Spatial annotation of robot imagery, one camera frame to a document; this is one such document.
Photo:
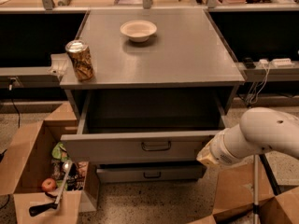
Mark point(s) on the metal tripod stand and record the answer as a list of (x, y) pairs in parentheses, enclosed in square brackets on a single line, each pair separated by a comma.
[(255, 209)]

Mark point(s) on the cardboard box right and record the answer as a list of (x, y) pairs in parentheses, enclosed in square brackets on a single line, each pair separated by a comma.
[(234, 199)]

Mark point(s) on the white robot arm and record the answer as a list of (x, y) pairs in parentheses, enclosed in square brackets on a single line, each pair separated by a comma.
[(260, 130)]

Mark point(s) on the open cardboard box left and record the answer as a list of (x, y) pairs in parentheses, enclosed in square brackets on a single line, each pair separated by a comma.
[(27, 164)]

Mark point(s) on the white paper bowl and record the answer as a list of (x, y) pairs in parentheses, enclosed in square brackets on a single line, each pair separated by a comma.
[(138, 31)]

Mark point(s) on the black handled metal spoon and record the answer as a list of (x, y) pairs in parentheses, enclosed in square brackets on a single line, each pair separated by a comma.
[(38, 209)]

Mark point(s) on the grey lower drawer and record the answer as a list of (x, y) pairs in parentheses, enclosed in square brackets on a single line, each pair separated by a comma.
[(155, 171)]

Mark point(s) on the grey drawer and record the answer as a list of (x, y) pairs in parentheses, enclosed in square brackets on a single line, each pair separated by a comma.
[(155, 171), (135, 126)]

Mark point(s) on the green snack bag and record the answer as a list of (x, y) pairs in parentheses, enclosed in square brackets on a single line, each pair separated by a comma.
[(59, 152)]

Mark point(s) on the grey drawer cabinet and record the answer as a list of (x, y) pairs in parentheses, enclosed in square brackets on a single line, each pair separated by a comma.
[(185, 52)]

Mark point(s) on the grey top drawer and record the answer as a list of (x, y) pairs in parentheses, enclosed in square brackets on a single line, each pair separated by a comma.
[(135, 126)]

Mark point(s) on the crushed gold drink can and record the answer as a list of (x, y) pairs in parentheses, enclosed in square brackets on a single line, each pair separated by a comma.
[(79, 53)]

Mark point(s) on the white power strip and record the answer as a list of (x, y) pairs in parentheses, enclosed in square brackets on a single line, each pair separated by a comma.
[(284, 62)]

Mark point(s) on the red apple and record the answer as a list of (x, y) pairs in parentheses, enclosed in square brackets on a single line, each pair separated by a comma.
[(49, 185)]

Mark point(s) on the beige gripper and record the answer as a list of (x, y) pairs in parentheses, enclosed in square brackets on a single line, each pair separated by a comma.
[(220, 150)]

